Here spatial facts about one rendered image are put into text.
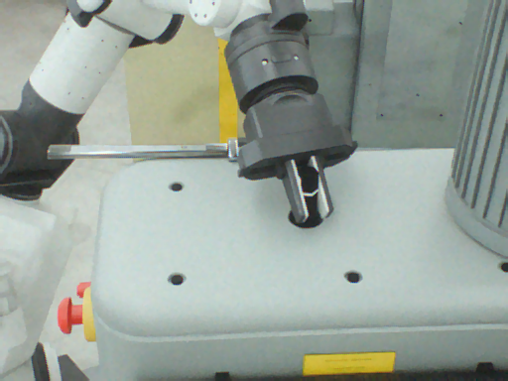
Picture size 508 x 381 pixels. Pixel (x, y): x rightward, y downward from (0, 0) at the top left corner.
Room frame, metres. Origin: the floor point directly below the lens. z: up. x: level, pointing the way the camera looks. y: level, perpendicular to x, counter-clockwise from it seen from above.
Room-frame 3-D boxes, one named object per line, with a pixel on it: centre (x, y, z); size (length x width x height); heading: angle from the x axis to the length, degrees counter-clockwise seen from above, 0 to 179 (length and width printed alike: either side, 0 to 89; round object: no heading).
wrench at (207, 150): (0.80, 0.11, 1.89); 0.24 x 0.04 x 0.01; 93
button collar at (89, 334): (0.67, 0.17, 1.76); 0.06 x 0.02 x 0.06; 5
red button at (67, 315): (0.67, 0.20, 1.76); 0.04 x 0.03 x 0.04; 5
